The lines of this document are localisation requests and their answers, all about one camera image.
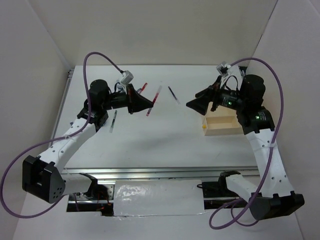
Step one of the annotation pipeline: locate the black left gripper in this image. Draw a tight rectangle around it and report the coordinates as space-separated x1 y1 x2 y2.
102 83 153 115

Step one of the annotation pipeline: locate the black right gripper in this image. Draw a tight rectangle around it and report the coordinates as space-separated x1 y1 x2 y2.
186 74 247 115

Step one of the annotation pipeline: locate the red gel pen clear cap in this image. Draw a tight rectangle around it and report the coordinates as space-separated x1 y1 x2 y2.
146 85 162 117

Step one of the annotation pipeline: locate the purple gel pen clear cap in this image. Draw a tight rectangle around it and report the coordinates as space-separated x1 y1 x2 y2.
168 86 181 105

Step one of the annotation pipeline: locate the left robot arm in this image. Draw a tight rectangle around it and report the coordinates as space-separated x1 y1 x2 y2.
22 79 154 204

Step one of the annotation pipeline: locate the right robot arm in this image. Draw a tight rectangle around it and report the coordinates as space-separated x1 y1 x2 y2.
186 74 305 221

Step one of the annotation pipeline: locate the red ballpoint pen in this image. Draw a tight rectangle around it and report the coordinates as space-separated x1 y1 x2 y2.
137 82 148 93

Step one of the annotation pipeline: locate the cream compartment tray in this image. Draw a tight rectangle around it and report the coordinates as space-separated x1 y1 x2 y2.
202 102 243 136

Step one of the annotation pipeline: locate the green gel pen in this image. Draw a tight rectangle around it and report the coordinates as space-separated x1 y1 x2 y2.
109 110 118 133

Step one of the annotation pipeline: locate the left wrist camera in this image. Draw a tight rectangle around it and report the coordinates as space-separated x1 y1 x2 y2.
120 70 134 86

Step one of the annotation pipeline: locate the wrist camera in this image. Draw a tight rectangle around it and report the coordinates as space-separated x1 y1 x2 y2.
216 61 232 77
120 70 134 86

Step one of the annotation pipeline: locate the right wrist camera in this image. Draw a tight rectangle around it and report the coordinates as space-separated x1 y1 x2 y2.
216 61 232 77

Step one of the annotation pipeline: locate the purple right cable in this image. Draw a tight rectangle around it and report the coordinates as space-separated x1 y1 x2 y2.
208 57 284 230

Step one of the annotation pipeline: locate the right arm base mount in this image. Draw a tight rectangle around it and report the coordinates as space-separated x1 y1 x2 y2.
196 171 241 210

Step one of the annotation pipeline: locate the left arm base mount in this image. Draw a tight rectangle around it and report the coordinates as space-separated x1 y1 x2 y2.
66 173 115 217

